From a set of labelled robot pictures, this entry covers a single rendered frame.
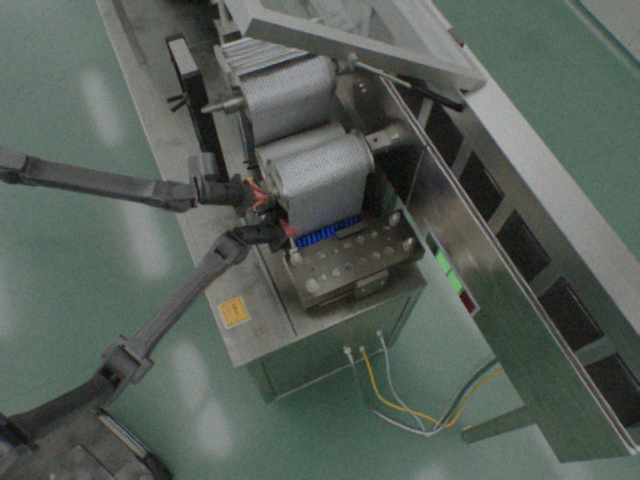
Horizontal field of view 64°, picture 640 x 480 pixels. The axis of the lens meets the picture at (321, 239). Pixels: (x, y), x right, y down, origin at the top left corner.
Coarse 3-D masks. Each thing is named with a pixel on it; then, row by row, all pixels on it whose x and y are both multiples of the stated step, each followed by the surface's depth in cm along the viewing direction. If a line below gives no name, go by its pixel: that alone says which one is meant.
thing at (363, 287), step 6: (384, 270) 151; (372, 276) 150; (378, 276) 150; (384, 276) 151; (360, 282) 149; (366, 282) 149; (372, 282) 150; (378, 282) 153; (384, 282) 156; (354, 288) 154; (360, 288) 150; (366, 288) 153; (372, 288) 156; (378, 288) 158; (354, 294) 158; (360, 294) 156; (366, 294) 158
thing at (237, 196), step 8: (224, 184) 126; (232, 184) 128; (240, 184) 130; (232, 192) 127; (240, 192) 129; (232, 200) 127; (240, 200) 129; (248, 200) 128; (240, 208) 130; (240, 216) 131
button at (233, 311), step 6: (234, 300) 156; (240, 300) 156; (222, 306) 155; (228, 306) 155; (234, 306) 155; (240, 306) 155; (222, 312) 155; (228, 312) 155; (234, 312) 155; (240, 312) 155; (228, 318) 154; (234, 318) 154; (240, 318) 154; (246, 318) 156; (228, 324) 153
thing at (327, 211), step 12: (348, 192) 144; (360, 192) 147; (312, 204) 141; (324, 204) 144; (336, 204) 147; (348, 204) 150; (360, 204) 154; (300, 216) 144; (312, 216) 147; (324, 216) 150; (336, 216) 153; (348, 216) 157; (300, 228) 150; (312, 228) 153
